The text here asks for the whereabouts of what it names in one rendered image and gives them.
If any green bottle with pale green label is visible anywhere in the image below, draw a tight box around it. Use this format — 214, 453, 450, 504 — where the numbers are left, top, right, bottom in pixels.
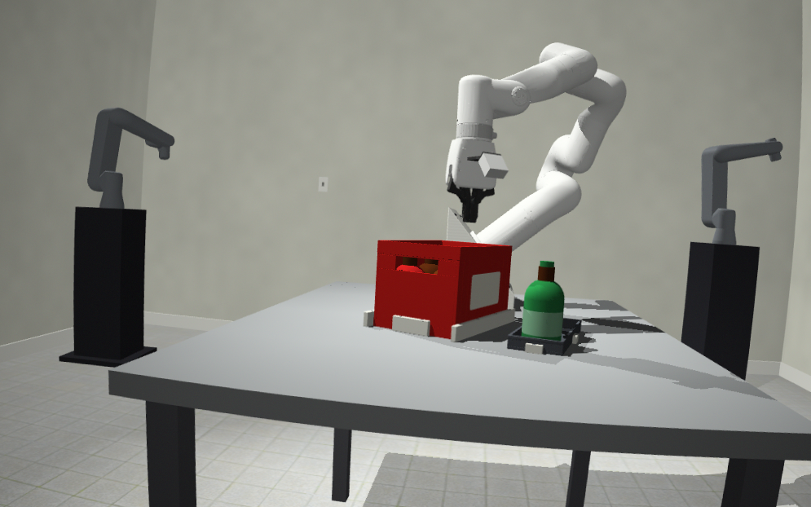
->
522, 261, 565, 341

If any brown bottle with cream cap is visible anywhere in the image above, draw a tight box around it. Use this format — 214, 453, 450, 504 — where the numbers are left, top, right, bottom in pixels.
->
419, 259, 438, 274

